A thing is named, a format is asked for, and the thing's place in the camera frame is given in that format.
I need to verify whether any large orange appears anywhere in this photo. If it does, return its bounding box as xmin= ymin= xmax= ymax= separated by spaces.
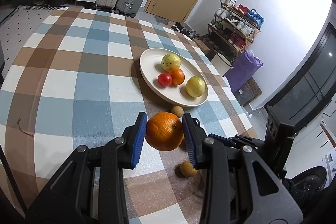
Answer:
xmin=145 ymin=112 xmax=184 ymax=151

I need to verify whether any brown longan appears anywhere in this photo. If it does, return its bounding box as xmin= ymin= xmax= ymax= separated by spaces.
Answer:
xmin=179 ymin=161 xmax=198 ymax=177
xmin=171 ymin=106 xmax=184 ymax=118

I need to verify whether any red tomato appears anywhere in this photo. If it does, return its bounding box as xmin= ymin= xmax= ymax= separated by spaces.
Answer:
xmin=157 ymin=73 xmax=173 ymax=87
xmin=179 ymin=138 xmax=187 ymax=151

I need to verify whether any dark plum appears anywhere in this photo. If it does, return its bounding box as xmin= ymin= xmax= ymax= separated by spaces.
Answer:
xmin=193 ymin=118 xmax=201 ymax=127

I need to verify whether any red tomato on plate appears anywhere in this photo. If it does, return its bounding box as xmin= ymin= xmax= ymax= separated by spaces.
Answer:
xmin=157 ymin=73 xmax=173 ymax=87

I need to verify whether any yellow guava near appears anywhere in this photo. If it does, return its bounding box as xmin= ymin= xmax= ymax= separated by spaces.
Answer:
xmin=186 ymin=76 xmax=206 ymax=98

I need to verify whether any yellow guava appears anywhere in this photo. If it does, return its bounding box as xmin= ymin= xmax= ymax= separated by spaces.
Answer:
xmin=186 ymin=76 xmax=206 ymax=98
xmin=161 ymin=53 xmax=181 ymax=72

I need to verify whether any cream round plate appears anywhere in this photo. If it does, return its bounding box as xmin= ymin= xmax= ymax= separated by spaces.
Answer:
xmin=139 ymin=48 xmax=209 ymax=108

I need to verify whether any small orange on plate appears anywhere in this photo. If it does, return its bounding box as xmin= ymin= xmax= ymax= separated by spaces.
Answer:
xmin=169 ymin=67 xmax=185 ymax=86

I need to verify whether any yellow guava far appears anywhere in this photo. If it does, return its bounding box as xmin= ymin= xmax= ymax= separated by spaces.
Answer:
xmin=161 ymin=53 xmax=181 ymax=72

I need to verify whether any white trash bin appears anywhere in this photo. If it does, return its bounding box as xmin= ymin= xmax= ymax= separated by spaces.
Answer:
xmin=211 ymin=52 xmax=233 ymax=77

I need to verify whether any purple bag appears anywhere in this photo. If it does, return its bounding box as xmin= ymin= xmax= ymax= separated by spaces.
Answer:
xmin=224 ymin=50 xmax=264 ymax=93

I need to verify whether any checkered tablecloth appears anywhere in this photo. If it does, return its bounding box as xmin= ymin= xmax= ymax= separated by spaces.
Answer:
xmin=0 ymin=6 xmax=259 ymax=224

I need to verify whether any wooden shoe rack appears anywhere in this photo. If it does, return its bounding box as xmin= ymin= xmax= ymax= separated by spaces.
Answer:
xmin=208 ymin=0 xmax=265 ymax=54

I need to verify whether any dotted floor mat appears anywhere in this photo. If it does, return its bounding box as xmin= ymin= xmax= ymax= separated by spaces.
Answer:
xmin=1 ymin=5 xmax=60 ymax=74

